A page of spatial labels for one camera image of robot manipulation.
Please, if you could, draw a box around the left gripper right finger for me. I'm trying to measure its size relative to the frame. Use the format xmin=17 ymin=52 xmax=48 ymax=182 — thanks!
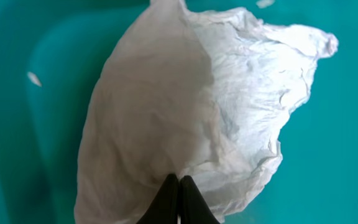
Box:
xmin=180 ymin=175 xmax=219 ymax=224

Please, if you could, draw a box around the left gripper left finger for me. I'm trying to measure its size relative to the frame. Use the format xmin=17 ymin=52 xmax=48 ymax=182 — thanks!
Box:
xmin=137 ymin=174 xmax=179 ymax=224

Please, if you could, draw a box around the white napkin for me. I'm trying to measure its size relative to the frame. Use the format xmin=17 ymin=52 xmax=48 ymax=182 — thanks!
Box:
xmin=74 ymin=0 xmax=339 ymax=223

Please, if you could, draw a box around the teal serving tray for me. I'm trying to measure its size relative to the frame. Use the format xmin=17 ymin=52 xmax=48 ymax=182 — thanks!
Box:
xmin=0 ymin=0 xmax=358 ymax=223

